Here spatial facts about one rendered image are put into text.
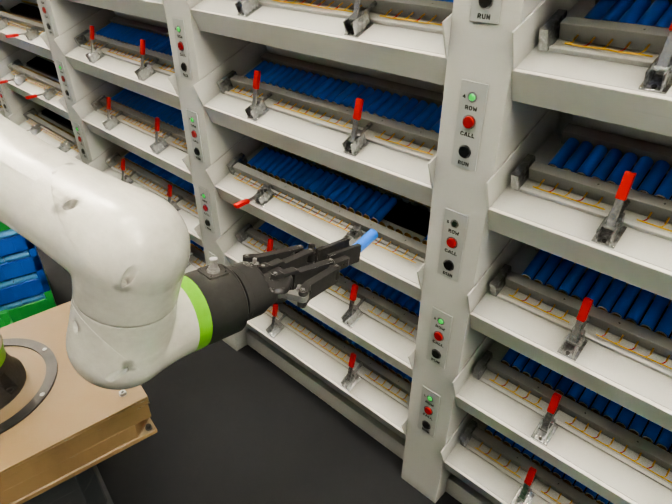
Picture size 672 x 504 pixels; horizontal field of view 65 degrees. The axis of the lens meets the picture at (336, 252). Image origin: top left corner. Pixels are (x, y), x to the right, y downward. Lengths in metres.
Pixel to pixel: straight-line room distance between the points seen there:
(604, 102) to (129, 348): 0.58
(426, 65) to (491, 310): 0.40
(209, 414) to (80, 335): 0.92
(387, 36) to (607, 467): 0.75
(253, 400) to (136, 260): 1.03
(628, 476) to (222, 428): 0.90
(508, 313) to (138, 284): 0.60
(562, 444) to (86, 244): 0.79
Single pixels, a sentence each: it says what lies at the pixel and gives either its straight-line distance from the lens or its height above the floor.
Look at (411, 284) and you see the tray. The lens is 0.95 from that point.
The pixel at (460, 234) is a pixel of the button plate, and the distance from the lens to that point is 0.84.
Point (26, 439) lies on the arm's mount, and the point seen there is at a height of 0.37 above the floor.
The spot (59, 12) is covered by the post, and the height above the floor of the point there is 0.85.
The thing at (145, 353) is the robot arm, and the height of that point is 0.72.
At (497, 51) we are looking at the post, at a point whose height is 0.95.
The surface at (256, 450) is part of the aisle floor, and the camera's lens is 1.38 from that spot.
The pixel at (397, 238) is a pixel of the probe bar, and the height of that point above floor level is 0.58.
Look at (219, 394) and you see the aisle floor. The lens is 1.51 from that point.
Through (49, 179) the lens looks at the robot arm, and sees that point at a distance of 0.55.
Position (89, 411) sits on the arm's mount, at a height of 0.38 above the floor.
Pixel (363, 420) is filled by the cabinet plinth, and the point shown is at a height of 0.04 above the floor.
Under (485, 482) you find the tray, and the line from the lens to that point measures 1.17.
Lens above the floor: 1.10
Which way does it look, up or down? 33 degrees down
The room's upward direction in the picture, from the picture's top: straight up
